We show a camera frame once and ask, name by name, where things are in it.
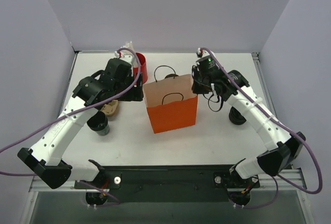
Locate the orange paper bag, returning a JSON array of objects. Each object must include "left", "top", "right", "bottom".
[{"left": 143, "top": 71, "right": 198, "bottom": 133}]

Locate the black coffee cup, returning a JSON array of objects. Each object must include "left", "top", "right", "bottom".
[
  {"left": 87, "top": 111, "right": 110, "bottom": 136},
  {"left": 165, "top": 73, "right": 178, "bottom": 79}
]

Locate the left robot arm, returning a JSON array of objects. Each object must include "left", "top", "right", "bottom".
[{"left": 18, "top": 57, "right": 143, "bottom": 189}]

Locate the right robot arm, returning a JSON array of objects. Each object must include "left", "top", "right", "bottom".
[{"left": 192, "top": 55, "right": 303, "bottom": 187}]

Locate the red cylindrical holder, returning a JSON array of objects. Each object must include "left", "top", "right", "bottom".
[{"left": 133, "top": 52, "right": 148, "bottom": 84}]

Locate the brown cardboard cup carrier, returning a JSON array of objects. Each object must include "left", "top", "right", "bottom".
[{"left": 100, "top": 100, "right": 119, "bottom": 117}]

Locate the white wrapped straws bundle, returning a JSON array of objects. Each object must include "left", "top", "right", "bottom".
[{"left": 121, "top": 41, "right": 135, "bottom": 56}]

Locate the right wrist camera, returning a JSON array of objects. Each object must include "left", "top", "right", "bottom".
[{"left": 196, "top": 48, "right": 209, "bottom": 58}]

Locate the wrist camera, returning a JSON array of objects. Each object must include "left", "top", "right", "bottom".
[
  {"left": 114, "top": 50, "right": 138, "bottom": 67},
  {"left": 196, "top": 48, "right": 209, "bottom": 58}
]

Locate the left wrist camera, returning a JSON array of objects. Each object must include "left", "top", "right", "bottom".
[{"left": 114, "top": 50, "right": 138, "bottom": 67}]

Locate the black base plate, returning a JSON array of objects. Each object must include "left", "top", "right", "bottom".
[{"left": 74, "top": 165, "right": 260, "bottom": 206}]

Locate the aluminium frame rail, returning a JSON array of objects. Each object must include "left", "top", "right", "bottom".
[{"left": 29, "top": 169, "right": 307, "bottom": 192}]

